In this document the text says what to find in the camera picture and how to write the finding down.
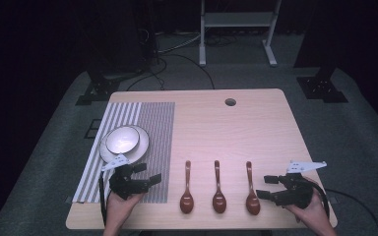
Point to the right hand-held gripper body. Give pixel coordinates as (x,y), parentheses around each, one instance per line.
(293,193)

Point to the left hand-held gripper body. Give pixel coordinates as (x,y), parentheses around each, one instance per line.
(126,184)

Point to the person's left hand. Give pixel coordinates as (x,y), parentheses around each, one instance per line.
(120,209)

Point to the person's right hand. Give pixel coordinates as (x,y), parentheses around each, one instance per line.
(313,214)

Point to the brown soup spoon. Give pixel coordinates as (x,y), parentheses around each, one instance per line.
(186,200)
(219,200)
(252,203)

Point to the white bowl with dark rim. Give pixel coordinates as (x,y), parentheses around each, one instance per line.
(122,140)

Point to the grey striped placemat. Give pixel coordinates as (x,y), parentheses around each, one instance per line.
(157,131)

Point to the dark floor outlet plate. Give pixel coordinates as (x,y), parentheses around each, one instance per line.
(93,128)

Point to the black stand base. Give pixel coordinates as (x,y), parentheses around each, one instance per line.
(321,88)
(98,90)

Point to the white metal stand frame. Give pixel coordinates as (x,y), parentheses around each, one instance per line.
(236,19)

